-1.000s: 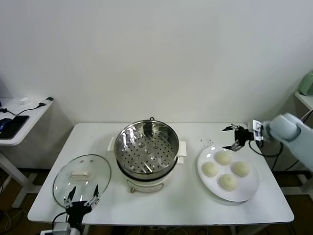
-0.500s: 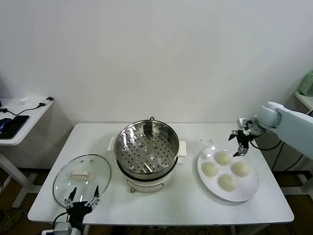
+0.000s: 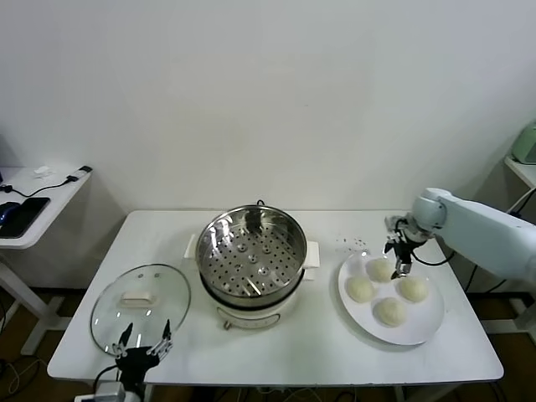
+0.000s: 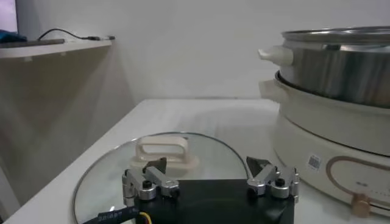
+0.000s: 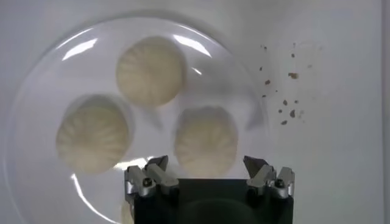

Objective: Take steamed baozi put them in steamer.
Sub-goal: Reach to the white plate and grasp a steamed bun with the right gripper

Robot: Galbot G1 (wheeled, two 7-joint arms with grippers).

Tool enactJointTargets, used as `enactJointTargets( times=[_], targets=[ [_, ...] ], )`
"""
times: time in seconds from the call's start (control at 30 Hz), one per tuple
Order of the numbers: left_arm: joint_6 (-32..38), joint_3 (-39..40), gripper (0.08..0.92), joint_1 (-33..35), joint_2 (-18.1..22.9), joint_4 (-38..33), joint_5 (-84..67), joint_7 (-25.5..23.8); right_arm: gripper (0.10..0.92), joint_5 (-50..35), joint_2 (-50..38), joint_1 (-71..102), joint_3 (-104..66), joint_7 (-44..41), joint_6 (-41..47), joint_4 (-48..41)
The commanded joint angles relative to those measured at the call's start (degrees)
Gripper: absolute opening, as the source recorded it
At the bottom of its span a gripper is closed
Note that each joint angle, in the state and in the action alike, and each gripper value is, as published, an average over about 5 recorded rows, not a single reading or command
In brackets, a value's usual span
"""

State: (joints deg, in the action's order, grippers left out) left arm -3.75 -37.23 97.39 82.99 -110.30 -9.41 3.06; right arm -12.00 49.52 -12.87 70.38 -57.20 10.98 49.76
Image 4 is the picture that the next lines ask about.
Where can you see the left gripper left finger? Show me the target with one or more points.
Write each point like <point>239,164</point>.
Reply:
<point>138,182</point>

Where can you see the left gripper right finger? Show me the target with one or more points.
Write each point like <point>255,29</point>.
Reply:
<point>268,176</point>

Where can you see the stainless steel steamer pot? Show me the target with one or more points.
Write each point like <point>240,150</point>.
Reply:
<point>335,73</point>

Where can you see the white electric cooker base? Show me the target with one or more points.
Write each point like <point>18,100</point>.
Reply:
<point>320,134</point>

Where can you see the small black white adapter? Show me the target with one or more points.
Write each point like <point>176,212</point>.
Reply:
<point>109,37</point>

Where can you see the white side table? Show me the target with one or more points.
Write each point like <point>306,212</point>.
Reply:
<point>45,49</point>

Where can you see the blue computer mouse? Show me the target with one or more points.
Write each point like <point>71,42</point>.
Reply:
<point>10,36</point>

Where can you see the laptop screen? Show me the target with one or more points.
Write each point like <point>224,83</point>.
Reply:
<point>7,15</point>

